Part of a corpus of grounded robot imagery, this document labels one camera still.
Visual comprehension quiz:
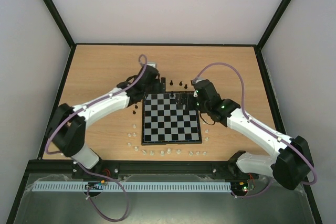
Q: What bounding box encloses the clear plastic sheet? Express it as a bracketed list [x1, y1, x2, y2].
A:
[15, 175, 314, 223]

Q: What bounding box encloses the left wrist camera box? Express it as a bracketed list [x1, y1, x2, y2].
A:
[147, 62, 157, 68]

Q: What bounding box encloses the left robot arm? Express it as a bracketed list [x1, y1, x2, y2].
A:
[45, 63, 160, 169]

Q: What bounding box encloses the black aluminium rail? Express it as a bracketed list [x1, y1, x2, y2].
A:
[26, 159, 258, 182]

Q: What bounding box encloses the black cage frame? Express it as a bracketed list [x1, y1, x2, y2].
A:
[0, 0, 336, 224]

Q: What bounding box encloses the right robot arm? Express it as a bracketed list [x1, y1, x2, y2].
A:
[191, 79, 314, 190]

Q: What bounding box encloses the white slotted cable duct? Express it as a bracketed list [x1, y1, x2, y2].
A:
[31, 182, 232, 193]

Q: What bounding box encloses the black and white chessboard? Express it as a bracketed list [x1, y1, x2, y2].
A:
[141, 91, 202, 146]

